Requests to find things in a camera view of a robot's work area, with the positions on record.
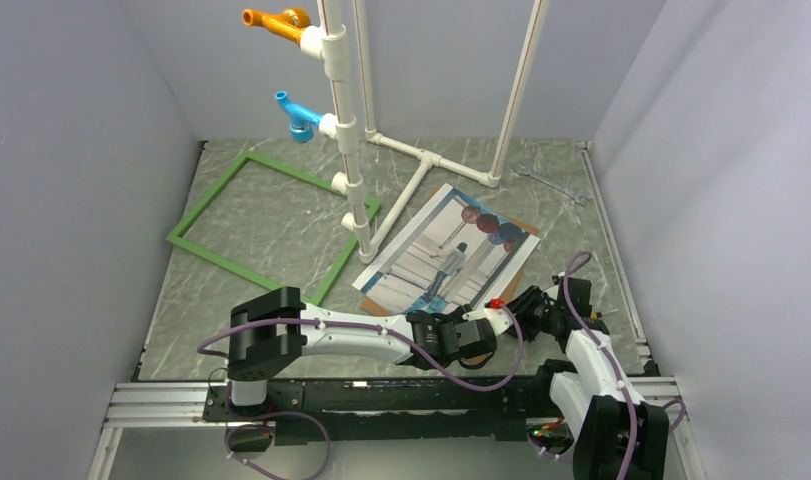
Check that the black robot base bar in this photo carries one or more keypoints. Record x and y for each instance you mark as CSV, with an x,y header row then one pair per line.
x,y
393,408

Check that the printed photo with lanterns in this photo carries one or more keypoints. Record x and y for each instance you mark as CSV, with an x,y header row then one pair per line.
x,y
445,252

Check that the white PVC pipe stand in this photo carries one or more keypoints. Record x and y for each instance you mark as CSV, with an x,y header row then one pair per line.
x,y
434,69

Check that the orange plastic faucet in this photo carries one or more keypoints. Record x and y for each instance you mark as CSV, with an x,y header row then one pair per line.
x,y
288,24

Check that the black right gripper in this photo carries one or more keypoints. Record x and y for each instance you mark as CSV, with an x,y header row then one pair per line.
x,y
522,305

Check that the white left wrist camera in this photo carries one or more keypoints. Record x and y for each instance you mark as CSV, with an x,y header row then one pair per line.
x,y
497,315

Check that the silver open-end wrench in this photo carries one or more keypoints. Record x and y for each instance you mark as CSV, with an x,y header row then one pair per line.
x,y
527,170

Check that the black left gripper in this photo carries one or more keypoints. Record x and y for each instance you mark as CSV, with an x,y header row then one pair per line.
x,y
458,315

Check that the blue plastic faucet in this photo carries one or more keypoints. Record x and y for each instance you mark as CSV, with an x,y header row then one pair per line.
x,y
302,121

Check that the orange handled screwdriver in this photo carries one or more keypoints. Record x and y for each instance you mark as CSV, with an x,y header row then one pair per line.
x,y
607,311

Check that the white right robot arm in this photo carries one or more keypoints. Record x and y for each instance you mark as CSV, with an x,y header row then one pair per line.
x,y
616,433

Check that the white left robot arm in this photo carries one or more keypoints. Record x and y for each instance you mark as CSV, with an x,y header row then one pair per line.
x,y
269,333

